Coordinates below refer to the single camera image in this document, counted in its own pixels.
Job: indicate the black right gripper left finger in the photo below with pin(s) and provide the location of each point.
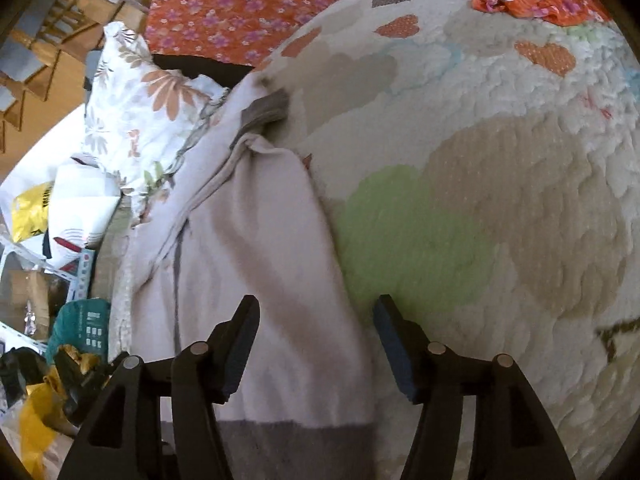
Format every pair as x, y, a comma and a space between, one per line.
156, 420

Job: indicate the white floral knit sweater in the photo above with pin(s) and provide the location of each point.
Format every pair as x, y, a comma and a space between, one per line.
240, 218

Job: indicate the yellow cloth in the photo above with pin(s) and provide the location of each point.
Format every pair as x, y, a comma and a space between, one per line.
53, 410

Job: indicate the teal cardboard box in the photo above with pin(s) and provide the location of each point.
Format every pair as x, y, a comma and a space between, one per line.
84, 325

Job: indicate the light blue patterned box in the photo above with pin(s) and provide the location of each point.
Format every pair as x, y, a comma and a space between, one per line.
79, 286

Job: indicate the white perforated metal shelf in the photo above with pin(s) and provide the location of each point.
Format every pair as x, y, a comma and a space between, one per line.
32, 294

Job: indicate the yellow plastic bag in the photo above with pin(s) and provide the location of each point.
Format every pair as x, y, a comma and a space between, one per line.
29, 212

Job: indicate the cream heart-patterned quilt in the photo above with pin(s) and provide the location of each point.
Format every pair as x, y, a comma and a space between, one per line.
484, 172

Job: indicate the white floral pillow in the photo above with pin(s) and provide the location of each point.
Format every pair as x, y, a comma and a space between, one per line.
139, 117

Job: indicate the wooden headboard rails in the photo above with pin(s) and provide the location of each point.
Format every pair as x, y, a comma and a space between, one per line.
34, 35

